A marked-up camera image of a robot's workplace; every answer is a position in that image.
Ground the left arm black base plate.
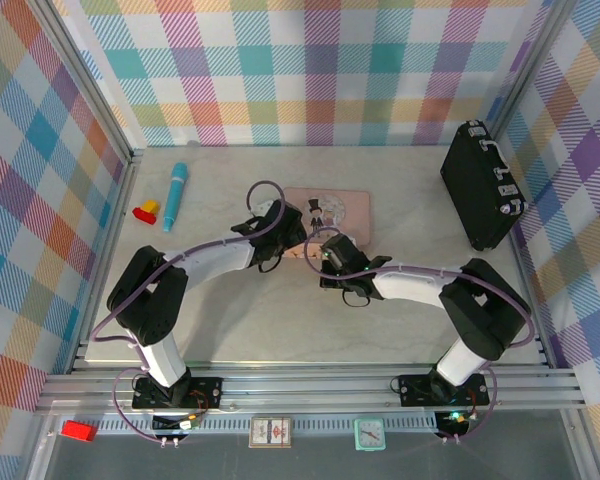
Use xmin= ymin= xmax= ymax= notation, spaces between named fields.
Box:
xmin=131 ymin=375 xmax=225 ymax=412

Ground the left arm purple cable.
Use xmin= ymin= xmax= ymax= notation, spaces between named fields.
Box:
xmin=92 ymin=179 xmax=289 ymax=447

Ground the teal square clock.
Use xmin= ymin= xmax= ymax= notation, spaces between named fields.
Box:
xmin=353 ymin=417 xmax=385 ymax=451

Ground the black briefcase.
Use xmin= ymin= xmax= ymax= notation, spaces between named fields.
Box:
xmin=439 ymin=119 xmax=529 ymax=252

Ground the framed card on rail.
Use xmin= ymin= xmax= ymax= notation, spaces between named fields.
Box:
xmin=248 ymin=416 xmax=293 ymax=449

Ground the aluminium frame post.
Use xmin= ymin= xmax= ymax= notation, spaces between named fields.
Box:
xmin=32 ymin=0 xmax=144 ymax=166
xmin=489 ymin=0 xmax=581 ymax=139

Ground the red yellow toy block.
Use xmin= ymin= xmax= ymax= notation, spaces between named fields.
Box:
xmin=132 ymin=199 xmax=161 ymax=225

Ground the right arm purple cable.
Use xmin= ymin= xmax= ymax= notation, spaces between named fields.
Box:
xmin=303 ymin=227 xmax=534 ymax=446

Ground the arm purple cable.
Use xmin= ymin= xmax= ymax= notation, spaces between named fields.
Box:
xmin=92 ymin=179 xmax=289 ymax=447
xmin=303 ymin=227 xmax=534 ymax=446

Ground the aluminium frame cross rail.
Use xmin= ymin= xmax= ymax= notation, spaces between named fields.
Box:
xmin=34 ymin=367 xmax=589 ymax=415

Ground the grey slotted cable duct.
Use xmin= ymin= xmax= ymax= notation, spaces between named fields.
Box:
xmin=97 ymin=418 xmax=439 ymax=432

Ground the red plastic brick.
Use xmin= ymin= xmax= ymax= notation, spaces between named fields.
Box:
xmin=61 ymin=419 xmax=100 ymax=444

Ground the pink tin box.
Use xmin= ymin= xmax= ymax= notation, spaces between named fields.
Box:
xmin=282 ymin=186 xmax=372 ymax=261

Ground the blue marker pen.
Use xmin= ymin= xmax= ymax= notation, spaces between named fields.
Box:
xmin=162 ymin=161 xmax=190 ymax=234

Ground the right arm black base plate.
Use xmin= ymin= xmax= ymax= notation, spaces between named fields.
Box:
xmin=397 ymin=372 xmax=491 ymax=409

